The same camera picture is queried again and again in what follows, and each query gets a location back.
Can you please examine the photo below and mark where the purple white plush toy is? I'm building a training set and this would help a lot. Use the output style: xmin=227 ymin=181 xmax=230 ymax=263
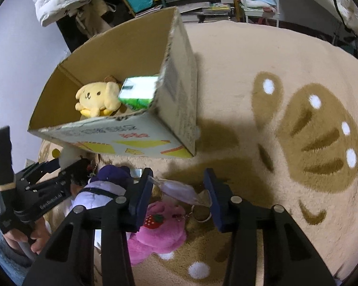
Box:
xmin=70 ymin=164 xmax=138 ymax=215

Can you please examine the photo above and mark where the white puffer jacket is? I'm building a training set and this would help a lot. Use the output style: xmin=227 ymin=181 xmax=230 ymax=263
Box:
xmin=33 ymin=0 xmax=108 ymax=27

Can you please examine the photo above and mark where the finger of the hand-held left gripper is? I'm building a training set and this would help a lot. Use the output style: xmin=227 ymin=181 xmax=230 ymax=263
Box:
xmin=25 ymin=158 xmax=93 ymax=192
xmin=16 ymin=157 xmax=62 ymax=183

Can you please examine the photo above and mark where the green white packet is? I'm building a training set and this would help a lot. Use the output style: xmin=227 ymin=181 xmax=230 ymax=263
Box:
xmin=118 ymin=73 xmax=162 ymax=111

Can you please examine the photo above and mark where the clear plastic packet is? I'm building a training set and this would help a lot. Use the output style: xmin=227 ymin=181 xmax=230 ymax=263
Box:
xmin=149 ymin=176 xmax=212 ymax=207

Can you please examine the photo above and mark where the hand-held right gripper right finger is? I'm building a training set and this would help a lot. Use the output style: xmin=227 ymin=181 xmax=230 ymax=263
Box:
xmin=203 ymin=168 xmax=336 ymax=286

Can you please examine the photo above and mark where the stack of books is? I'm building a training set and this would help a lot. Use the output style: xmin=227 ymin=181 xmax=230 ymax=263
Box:
xmin=179 ymin=1 xmax=236 ymax=23

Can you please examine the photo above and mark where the beige coat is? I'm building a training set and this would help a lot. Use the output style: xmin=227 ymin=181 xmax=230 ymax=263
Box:
xmin=74 ymin=0 xmax=117 ymax=36

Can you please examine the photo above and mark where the person's left hand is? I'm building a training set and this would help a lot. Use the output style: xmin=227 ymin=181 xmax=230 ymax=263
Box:
xmin=3 ymin=215 xmax=52 ymax=255

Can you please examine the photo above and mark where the yellow dog plush toy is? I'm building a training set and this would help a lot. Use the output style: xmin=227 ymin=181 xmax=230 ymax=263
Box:
xmin=74 ymin=76 xmax=123 ymax=118

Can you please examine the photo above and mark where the pink strawberry plush toy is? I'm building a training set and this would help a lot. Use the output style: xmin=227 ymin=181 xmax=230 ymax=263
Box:
xmin=127 ymin=199 xmax=187 ymax=266

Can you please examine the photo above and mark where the person's left forearm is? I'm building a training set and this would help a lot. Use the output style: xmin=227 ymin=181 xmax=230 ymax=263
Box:
xmin=0 ymin=220 xmax=34 ymax=286

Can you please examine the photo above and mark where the beige butterfly print rug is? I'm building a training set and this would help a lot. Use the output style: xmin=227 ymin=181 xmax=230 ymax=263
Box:
xmin=37 ymin=21 xmax=358 ymax=286

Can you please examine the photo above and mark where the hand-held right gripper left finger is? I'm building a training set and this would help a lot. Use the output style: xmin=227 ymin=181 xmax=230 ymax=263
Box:
xmin=22 ymin=168 xmax=154 ymax=286

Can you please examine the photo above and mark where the metal key ring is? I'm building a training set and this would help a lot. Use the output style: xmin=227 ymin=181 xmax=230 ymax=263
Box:
xmin=186 ymin=205 xmax=212 ymax=223

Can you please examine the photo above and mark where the cardboard box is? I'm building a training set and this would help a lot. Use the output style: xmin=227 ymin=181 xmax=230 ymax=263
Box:
xmin=28 ymin=6 xmax=199 ymax=158

